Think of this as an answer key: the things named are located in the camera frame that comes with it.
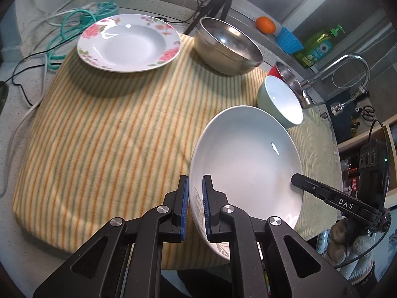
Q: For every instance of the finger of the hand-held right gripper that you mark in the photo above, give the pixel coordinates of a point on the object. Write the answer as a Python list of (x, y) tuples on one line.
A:
[(310, 186)]

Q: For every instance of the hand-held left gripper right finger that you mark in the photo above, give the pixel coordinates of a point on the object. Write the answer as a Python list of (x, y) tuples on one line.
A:
[(206, 206)]

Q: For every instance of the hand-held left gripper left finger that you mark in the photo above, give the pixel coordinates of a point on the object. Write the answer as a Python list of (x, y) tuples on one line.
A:
[(183, 206)]

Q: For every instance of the white deep plate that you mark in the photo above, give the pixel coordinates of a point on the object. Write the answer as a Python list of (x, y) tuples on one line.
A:
[(248, 161)]

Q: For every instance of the light green ceramic bowl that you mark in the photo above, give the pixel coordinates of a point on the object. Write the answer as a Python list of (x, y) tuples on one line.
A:
[(282, 101)]

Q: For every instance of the small red steel bowl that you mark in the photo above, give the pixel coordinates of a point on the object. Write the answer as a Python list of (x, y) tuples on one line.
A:
[(287, 74)]

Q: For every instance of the large steel bowl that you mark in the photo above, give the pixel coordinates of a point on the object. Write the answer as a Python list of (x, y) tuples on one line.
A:
[(229, 38)]

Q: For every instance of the floral rimmed plate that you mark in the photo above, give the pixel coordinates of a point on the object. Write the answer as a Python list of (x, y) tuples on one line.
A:
[(130, 45)]

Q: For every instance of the person's right hand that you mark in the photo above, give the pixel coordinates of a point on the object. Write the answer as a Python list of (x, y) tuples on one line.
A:
[(344, 239)]

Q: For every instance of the black scissors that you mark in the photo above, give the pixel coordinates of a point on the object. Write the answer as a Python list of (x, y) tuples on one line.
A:
[(366, 111)]

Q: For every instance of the chrome faucet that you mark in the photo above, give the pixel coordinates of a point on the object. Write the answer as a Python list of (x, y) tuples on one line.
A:
[(307, 99)]

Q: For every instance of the yellow striped cloth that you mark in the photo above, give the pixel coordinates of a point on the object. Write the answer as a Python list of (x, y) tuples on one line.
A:
[(108, 130)]

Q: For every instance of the green dish soap bottle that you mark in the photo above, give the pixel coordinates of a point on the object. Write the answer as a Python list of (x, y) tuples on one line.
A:
[(313, 49)]

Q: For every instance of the blue ribbed plastic cup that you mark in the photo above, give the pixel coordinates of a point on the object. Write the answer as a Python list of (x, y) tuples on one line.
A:
[(288, 40)]

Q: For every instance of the orange fruit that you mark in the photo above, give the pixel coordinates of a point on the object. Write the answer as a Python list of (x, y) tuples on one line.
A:
[(265, 25)]

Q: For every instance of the small black plug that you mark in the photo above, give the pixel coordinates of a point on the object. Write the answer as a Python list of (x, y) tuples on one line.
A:
[(159, 18)]

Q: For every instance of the black tripod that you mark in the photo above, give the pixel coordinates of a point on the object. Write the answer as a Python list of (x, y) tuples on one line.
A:
[(228, 3)]

